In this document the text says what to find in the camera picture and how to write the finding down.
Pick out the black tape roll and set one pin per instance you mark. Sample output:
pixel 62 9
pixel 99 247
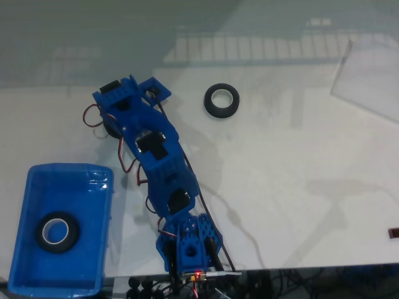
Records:
pixel 110 129
pixel 234 104
pixel 74 233

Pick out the black clamp knob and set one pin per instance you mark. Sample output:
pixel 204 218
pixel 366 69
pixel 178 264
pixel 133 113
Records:
pixel 146 283
pixel 134 282
pixel 159 294
pixel 132 294

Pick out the motor controller board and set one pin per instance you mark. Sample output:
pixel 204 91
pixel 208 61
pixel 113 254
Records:
pixel 197 276

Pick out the small dark red object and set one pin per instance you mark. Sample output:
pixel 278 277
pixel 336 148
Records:
pixel 393 233

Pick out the blue plastic bin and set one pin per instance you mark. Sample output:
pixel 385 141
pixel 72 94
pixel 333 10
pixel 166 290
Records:
pixel 78 268

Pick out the clear plastic sheet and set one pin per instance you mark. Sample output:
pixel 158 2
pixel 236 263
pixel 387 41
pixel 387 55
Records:
pixel 368 81

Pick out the blue camera mount with camera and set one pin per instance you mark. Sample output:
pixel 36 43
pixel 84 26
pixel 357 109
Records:
pixel 156 84

